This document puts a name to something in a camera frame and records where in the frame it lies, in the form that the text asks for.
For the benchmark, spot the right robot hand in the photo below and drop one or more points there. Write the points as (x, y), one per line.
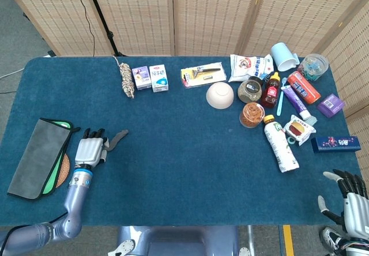
(357, 210)

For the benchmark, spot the purple milk carton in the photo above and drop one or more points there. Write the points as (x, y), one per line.
(141, 78)

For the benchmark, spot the grey green folded pouch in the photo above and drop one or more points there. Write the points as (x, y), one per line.
(37, 158)

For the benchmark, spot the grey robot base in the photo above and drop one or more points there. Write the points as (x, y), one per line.
(178, 241)

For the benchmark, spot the packaged bread snack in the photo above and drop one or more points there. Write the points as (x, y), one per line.
(299, 129)

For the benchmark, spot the beige upturned bowl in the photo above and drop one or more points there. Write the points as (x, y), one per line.
(219, 96)

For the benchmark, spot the light blue toothbrush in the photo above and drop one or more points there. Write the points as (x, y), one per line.
(280, 103)

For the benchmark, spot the white snack bag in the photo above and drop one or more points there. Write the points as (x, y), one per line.
(248, 67)

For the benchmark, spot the black tripod stand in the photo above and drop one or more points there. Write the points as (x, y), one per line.
(99, 11)

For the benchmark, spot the light blue mug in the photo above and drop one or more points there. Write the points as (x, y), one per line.
(284, 55)

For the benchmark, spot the purple toothpaste tube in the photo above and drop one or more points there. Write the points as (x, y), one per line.
(295, 101)

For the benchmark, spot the brown sauce bottle yellow cap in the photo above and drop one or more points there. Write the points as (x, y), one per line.
(271, 94)

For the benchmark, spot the white blue milk carton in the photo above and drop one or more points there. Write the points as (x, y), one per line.
(158, 78)

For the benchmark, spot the purple small box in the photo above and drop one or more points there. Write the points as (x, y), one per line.
(331, 105)

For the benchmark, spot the white drink bottle yellow cap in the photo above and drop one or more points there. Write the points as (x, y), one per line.
(281, 146)

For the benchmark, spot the glass spice jar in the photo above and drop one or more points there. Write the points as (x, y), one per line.
(249, 91)

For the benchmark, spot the dark blue long box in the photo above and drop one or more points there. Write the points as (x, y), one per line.
(335, 144)

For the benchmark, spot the red orange tube can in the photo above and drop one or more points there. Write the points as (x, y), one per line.
(304, 87)

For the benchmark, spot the blue table cloth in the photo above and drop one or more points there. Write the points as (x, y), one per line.
(184, 166)

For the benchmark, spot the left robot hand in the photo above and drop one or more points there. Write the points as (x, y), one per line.
(89, 152)

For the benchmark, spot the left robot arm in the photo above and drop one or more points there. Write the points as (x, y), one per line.
(73, 204)

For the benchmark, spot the grey putty strip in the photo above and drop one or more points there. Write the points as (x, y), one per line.
(118, 137)

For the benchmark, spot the razor on yellow card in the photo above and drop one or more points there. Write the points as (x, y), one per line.
(201, 75)

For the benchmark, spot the clear jar of clips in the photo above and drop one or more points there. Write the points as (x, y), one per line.
(314, 67)

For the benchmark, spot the black white sneaker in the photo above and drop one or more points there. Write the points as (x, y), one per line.
(330, 238)

